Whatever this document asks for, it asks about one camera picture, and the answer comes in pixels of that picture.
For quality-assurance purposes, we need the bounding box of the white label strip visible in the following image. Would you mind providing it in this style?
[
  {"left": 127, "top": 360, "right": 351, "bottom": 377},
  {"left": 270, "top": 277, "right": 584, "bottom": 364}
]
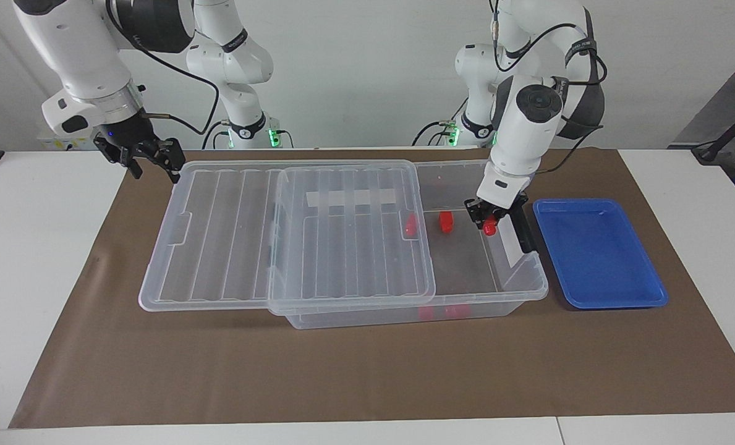
[{"left": 305, "top": 189, "right": 401, "bottom": 208}]

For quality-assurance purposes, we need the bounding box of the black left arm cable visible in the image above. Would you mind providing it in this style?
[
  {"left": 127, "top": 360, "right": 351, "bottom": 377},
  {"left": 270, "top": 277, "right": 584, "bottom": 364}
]
[{"left": 491, "top": 0, "right": 608, "bottom": 175}]

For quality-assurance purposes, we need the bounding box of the clear plastic storage box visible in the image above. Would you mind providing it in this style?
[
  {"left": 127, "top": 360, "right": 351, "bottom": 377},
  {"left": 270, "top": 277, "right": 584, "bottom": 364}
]
[{"left": 268, "top": 159, "right": 549, "bottom": 329}]

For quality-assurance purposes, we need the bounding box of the white power strip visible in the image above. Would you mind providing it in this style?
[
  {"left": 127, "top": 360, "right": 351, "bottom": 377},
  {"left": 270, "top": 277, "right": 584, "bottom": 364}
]
[{"left": 36, "top": 124, "right": 99, "bottom": 151}]

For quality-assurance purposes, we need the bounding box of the black box latch handle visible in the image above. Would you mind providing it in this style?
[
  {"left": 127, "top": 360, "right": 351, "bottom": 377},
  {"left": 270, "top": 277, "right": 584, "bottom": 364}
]
[{"left": 508, "top": 207, "right": 538, "bottom": 254}]

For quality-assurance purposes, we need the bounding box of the clear plastic box lid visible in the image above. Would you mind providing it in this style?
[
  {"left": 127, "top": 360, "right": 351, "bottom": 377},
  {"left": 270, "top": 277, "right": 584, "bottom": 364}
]
[{"left": 138, "top": 159, "right": 437, "bottom": 317}]

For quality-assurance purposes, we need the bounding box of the black stand pole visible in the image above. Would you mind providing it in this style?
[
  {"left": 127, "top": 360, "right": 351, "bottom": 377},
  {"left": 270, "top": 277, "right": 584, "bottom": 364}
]
[{"left": 692, "top": 99, "right": 735, "bottom": 164}]

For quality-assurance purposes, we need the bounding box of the black base cable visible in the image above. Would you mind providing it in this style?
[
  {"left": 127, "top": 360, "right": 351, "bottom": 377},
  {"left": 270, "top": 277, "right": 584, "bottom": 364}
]
[
  {"left": 202, "top": 119, "right": 232, "bottom": 150},
  {"left": 412, "top": 93, "right": 470, "bottom": 147}
]

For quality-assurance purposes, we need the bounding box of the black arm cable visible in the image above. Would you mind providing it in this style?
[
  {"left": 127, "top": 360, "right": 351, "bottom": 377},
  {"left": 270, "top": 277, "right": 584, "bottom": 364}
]
[
  {"left": 104, "top": 0, "right": 221, "bottom": 135},
  {"left": 491, "top": 0, "right": 608, "bottom": 175}
]

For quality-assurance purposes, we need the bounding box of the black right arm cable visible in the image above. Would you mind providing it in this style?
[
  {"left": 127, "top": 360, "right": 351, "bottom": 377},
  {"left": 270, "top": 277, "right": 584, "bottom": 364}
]
[{"left": 104, "top": 0, "right": 221, "bottom": 135}]

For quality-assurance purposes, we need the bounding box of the blue plastic tray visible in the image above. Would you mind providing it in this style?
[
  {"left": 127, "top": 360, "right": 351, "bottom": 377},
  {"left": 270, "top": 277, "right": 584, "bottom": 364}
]
[{"left": 533, "top": 198, "right": 669, "bottom": 310}]

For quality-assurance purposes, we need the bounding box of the brown paper table mat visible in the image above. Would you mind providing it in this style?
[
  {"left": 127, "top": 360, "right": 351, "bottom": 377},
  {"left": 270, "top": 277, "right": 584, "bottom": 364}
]
[{"left": 9, "top": 148, "right": 735, "bottom": 429}]

